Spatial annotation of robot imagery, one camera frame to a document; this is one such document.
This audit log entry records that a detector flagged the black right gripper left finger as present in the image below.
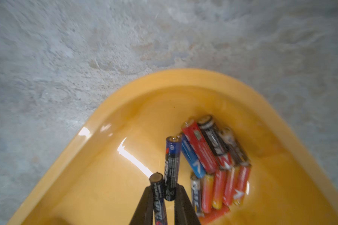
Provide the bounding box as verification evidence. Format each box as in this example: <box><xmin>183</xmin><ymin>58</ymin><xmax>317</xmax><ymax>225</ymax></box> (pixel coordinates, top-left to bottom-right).
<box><xmin>129</xmin><ymin>186</ymin><xmax>154</xmax><ymax>225</ymax></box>

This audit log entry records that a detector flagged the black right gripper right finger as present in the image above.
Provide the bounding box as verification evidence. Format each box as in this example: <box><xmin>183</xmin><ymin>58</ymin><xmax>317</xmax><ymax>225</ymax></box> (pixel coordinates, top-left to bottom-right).
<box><xmin>174</xmin><ymin>184</ymin><xmax>201</xmax><ymax>225</ymax></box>

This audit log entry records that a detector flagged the blue black AAA battery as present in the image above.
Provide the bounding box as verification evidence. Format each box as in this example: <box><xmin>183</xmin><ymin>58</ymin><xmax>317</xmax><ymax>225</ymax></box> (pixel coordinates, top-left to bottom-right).
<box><xmin>164</xmin><ymin>136</ymin><xmax>182</xmax><ymax>201</ymax></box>

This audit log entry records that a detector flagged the blue battery in box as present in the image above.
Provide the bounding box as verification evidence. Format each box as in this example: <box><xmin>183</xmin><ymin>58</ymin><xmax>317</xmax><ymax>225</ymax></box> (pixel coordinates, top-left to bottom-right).
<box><xmin>179</xmin><ymin>132</ymin><xmax>206</xmax><ymax>179</ymax></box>

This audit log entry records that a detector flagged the red battery in box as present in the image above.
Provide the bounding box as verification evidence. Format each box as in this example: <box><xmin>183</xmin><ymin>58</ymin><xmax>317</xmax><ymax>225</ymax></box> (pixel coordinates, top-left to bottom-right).
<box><xmin>181</xmin><ymin>119</ymin><xmax>218</xmax><ymax>174</ymax></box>

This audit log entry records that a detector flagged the yellow plastic storage box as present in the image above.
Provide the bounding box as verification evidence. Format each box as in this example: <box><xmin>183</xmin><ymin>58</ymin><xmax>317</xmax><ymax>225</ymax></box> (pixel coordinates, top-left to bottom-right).
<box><xmin>9</xmin><ymin>69</ymin><xmax>338</xmax><ymax>225</ymax></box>

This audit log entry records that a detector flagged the silver black battery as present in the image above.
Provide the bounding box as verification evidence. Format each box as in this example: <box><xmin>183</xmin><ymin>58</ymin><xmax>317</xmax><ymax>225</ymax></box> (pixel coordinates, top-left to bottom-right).
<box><xmin>190</xmin><ymin>172</ymin><xmax>204</xmax><ymax>217</ymax></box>

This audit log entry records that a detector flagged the red orange battery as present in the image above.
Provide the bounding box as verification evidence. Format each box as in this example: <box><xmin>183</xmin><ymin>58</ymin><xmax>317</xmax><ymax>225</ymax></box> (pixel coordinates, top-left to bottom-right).
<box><xmin>202</xmin><ymin>173</ymin><xmax>215</xmax><ymax>214</ymax></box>

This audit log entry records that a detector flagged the red white battery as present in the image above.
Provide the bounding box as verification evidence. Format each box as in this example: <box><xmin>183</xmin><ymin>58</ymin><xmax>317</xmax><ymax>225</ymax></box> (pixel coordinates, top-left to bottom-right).
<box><xmin>233</xmin><ymin>164</ymin><xmax>252</xmax><ymax>206</ymax></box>

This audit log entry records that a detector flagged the dark grey battery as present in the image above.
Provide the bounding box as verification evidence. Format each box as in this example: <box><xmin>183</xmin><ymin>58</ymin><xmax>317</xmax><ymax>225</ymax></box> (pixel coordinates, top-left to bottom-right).
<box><xmin>219</xmin><ymin>127</ymin><xmax>250</xmax><ymax>166</ymax></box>

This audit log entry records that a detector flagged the black red battery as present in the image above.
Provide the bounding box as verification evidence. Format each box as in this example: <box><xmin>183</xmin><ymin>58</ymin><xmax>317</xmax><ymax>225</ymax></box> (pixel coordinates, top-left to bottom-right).
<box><xmin>197</xmin><ymin>114</ymin><xmax>233</xmax><ymax>170</ymax></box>

